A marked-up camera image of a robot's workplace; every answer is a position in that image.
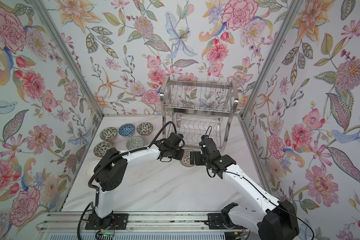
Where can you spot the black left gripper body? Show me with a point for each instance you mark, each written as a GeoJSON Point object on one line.
{"type": "Point", "coordinates": [176, 153]}

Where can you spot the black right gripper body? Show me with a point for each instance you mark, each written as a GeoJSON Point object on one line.
{"type": "Point", "coordinates": [206, 162]}

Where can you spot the brown mandala pattern bowl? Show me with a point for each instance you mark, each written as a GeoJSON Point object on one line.
{"type": "Point", "coordinates": [186, 159]}

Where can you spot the two-tier steel dish rack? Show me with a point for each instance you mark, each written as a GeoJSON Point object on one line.
{"type": "Point", "coordinates": [207, 109]}

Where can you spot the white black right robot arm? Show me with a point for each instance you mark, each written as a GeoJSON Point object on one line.
{"type": "Point", "coordinates": [270, 218]}

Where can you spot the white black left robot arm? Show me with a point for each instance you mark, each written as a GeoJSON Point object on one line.
{"type": "Point", "coordinates": [109, 173]}

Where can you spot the dark speckled bowl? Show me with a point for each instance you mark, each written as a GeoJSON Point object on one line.
{"type": "Point", "coordinates": [145, 129]}

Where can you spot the pale green pattern bowl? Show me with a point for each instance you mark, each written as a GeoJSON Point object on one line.
{"type": "Point", "coordinates": [134, 143]}

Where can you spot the blue pattern bowl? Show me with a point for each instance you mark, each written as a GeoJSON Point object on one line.
{"type": "Point", "coordinates": [127, 130]}

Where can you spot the green leaf pattern bowl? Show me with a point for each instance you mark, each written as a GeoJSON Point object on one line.
{"type": "Point", "coordinates": [109, 134]}

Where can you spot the dark floral bowl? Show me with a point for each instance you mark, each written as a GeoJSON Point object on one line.
{"type": "Point", "coordinates": [101, 148]}

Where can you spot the plain white bowl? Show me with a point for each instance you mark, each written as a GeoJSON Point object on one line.
{"type": "Point", "coordinates": [89, 169]}

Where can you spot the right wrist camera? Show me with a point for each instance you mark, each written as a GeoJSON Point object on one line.
{"type": "Point", "coordinates": [204, 137]}

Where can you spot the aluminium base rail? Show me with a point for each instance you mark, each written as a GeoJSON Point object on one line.
{"type": "Point", "coordinates": [134, 222]}

